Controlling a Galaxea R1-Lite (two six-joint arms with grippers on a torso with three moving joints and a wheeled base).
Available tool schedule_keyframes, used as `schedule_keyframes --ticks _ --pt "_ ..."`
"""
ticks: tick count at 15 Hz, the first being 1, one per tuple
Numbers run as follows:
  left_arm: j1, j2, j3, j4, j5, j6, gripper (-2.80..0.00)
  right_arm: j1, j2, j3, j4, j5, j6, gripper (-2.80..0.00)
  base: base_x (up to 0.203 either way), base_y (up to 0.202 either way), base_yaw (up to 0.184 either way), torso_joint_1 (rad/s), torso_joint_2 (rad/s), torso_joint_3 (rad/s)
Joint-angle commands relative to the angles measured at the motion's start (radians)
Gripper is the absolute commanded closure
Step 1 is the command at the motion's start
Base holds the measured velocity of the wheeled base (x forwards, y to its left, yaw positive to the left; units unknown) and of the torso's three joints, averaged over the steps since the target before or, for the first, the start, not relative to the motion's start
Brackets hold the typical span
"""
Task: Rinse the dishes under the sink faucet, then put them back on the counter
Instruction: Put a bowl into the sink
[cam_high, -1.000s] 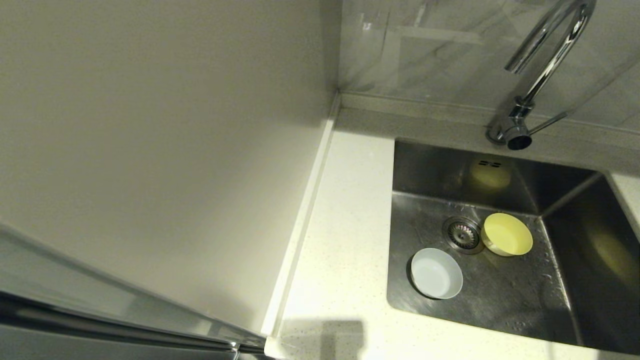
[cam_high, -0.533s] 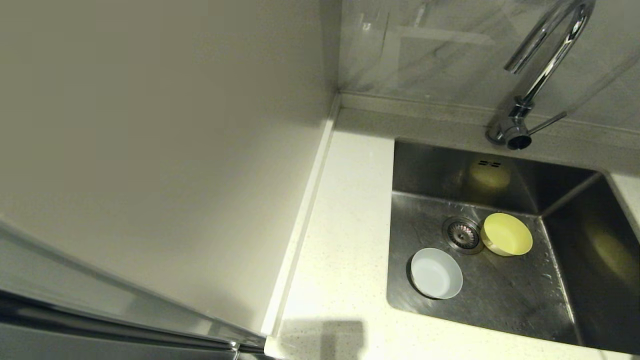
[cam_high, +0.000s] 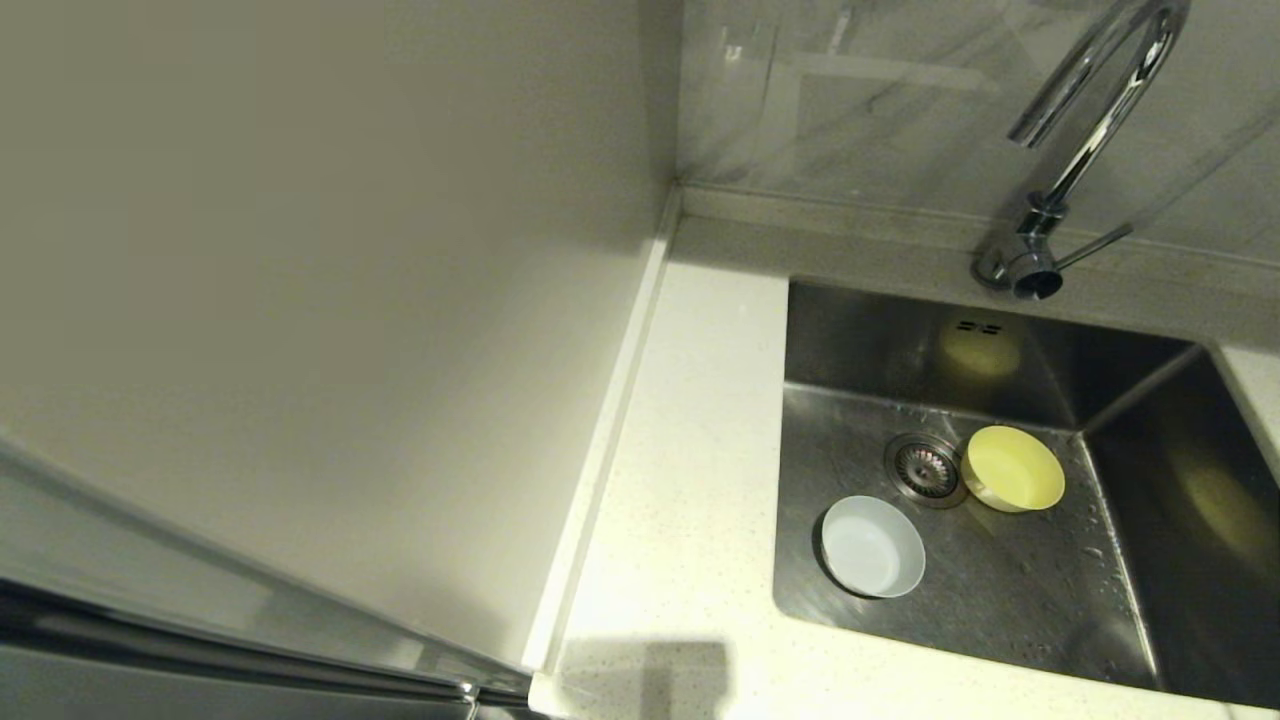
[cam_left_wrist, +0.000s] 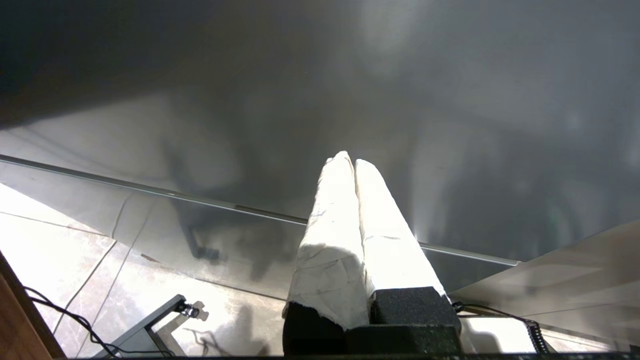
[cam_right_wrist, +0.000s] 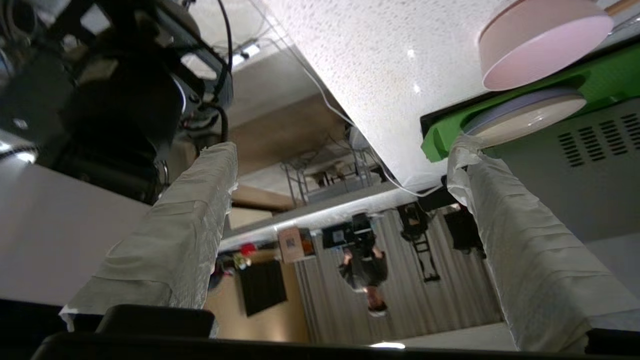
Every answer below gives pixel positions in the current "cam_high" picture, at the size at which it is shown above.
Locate beige cabinet side panel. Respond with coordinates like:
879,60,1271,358
0,0,683,671

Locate stainless steel appliance front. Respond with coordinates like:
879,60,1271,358
0,435,536,720

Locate chrome appliance handle bar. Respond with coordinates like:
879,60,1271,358
0,578,533,709

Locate pale blue plastic bowl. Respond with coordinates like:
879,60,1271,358
820,495,927,600

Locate chrome gooseneck kitchen faucet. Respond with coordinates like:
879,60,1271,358
972,0,1193,303

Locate stainless steel sink basin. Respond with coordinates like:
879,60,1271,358
772,278,1280,709

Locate round metal drain strainer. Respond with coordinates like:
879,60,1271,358
884,433,971,510

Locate yellow plastic bowl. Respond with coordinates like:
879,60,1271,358
962,425,1067,514

